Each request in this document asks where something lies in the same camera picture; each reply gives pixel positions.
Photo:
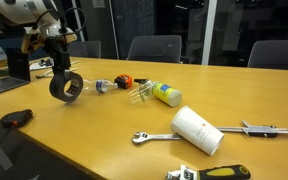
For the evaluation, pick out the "yellow green glue bottle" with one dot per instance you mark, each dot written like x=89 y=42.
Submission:
x=167 y=94

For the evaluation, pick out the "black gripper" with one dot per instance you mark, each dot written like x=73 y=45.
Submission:
x=57 y=49

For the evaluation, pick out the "black masking tape roll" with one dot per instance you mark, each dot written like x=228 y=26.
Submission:
x=58 y=90

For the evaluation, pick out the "grey office chair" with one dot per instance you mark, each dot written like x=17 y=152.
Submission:
x=88 y=49
x=156 y=48
x=269 y=54

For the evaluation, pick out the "clear plastic water bottle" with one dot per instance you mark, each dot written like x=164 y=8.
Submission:
x=99 y=85

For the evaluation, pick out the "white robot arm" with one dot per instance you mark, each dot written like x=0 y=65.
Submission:
x=44 y=26

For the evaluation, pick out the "white paper cup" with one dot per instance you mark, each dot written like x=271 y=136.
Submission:
x=195 y=129

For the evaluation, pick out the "grey office chair middle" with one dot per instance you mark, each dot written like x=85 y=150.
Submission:
x=156 y=48

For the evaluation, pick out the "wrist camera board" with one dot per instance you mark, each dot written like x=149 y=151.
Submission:
x=32 y=42

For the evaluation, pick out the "orange black tape measure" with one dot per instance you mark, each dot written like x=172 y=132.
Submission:
x=124 y=81

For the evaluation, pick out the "silver open-end wrench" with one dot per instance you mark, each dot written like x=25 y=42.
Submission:
x=141 y=137

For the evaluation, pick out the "yellow black adjustable wrench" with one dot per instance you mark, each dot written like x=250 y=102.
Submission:
x=230 y=172

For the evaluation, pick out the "black orange handheld device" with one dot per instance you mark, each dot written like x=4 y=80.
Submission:
x=16 y=119

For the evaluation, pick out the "white paper with glasses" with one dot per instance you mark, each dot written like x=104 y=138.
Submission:
x=41 y=64

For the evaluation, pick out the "grey open laptop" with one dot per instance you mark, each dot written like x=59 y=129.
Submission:
x=18 y=70

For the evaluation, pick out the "clear plastic cup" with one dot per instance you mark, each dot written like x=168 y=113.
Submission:
x=142 y=93

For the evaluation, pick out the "grey office chair right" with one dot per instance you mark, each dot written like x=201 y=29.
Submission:
x=269 y=54

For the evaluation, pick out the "grey office chair left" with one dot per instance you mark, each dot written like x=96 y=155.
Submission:
x=88 y=49

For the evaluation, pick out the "silver vernier caliper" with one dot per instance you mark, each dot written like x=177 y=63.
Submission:
x=268 y=131

